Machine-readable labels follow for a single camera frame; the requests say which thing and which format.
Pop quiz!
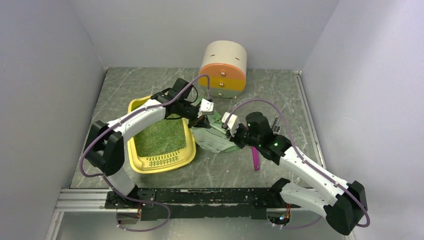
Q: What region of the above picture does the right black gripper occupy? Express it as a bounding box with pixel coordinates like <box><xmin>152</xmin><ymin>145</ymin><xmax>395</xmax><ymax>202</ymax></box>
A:
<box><xmin>225</xmin><ymin>122</ymin><xmax>261</xmax><ymax>149</ymax></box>

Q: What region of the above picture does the magenta plastic scoop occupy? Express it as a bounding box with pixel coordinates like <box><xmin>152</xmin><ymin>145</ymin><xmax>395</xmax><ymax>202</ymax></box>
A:
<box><xmin>251</xmin><ymin>147</ymin><xmax>261</xmax><ymax>171</ymax></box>

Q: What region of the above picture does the green cat litter bag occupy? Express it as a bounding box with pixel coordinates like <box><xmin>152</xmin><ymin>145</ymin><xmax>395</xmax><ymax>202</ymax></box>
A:
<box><xmin>190</xmin><ymin>110</ymin><xmax>239</xmax><ymax>154</ymax></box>

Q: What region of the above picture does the yellow litter box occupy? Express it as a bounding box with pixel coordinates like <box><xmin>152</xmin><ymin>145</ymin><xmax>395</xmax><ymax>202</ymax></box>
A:
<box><xmin>127</xmin><ymin>114</ymin><xmax>197</xmax><ymax>174</ymax></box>

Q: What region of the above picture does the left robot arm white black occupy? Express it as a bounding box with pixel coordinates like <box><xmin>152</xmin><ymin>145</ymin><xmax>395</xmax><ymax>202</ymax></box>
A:
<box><xmin>79</xmin><ymin>78</ymin><xmax>201</xmax><ymax>208</ymax></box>

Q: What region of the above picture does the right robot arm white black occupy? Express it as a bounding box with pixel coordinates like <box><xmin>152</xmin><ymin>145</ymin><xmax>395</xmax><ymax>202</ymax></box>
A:
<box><xmin>221</xmin><ymin>112</ymin><xmax>368</xmax><ymax>236</ymax></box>

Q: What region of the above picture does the round cream drawer cabinet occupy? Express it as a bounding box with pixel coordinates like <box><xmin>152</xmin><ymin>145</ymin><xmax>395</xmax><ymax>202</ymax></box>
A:
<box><xmin>198</xmin><ymin>40</ymin><xmax>247</xmax><ymax>99</ymax></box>

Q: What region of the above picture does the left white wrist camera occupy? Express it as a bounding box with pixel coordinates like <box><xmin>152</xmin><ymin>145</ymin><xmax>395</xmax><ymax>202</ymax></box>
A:
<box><xmin>198</xmin><ymin>98</ymin><xmax>214</xmax><ymax>117</ymax></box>

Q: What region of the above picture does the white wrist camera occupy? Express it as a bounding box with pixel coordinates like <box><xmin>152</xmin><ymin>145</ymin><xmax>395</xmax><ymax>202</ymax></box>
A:
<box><xmin>198</xmin><ymin>98</ymin><xmax>214</xmax><ymax>117</ymax></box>
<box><xmin>221</xmin><ymin>112</ymin><xmax>240</xmax><ymax>137</ymax></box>

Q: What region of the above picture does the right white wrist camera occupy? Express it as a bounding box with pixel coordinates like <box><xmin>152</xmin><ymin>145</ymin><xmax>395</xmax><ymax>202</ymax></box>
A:
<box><xmin>221</xmin><ymin>112</ymin><xmax>240</xmax><ymax>137</ymax></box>

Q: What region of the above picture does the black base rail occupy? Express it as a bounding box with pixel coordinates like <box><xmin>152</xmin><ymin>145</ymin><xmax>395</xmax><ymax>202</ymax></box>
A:
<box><xmin>104</xmin><ymin>187</ymin><xmax>288</xmax><ymax>221</ymax></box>

